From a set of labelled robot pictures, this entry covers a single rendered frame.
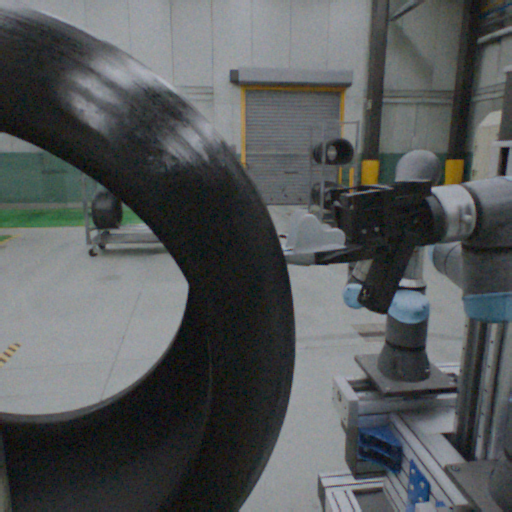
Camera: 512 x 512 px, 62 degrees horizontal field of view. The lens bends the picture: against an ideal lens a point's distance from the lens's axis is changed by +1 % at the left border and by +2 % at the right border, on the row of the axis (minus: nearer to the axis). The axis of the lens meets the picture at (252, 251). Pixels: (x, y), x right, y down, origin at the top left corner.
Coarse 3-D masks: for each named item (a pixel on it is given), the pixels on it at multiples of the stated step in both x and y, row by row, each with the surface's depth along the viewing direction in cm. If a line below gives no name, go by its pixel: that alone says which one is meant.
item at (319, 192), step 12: (324, 120) 716; (312, 132) 841; (324, 132) 720; (312, 144) 846; (324, 144) 725; (336, 144) 808; (348, 144) 742; (312, 156) 851; (324, 156) 733; (336, 156) 844; (348, 156) 774; (312, 168) 855; (324, 168) 734; (312, 180) 861; (324, 180) 739; (312, 192) 836; (324, 192) 756; (348, 192) 756; (312, 204) 874; (324, 204) 760; (324, 216) 802
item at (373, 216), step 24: (336, 192) 55; (360, 192) 50; (384, 192) 49; (408, 192) 53; (336, 216) 53; (360, 216) 49; (384, 216) 49; (408, 216) 52; (432, 216) 51; (360, 240) 50; (384, 240) 50; (432, 240) 52
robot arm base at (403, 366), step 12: (384, 348) 126; (396, 348) 121; (408, 348) 120; (420, 348) 120; (384, 360) 124; (396, 360) 122; (408, 360) 120; (420, 360) 121; (384, 372) 124; (396, 372) 121; (408, 372) 120; (420, 372) 120
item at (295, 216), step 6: (294, 216) 52; (300, 216) 53; (294, 222) 53; (288, 228) 53; (294, 228) 53; (330, 228) 54; (288, 234) 53; (294, 234) 53; (288, 240) 53; (294, 240) 53; (288, 246) 53
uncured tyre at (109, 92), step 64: (0, 0) 28; (0, 64) 26; (64, 64) 27; (128, 64) 30; (0, 128) 26; (64, 128) 27; (128, 128) 28; (192, 128) 31; (128, 192) 28; (192, 192) 30; (256, 192) 35; (192, 256) 30; (256, 256) 33; (192, 320) 61; (256, 320) 33; (192, 384) 61; (256, 384) 34; (64, 448) 60; (128, 448) 60; (192, 448) 53; (256, 448) 36
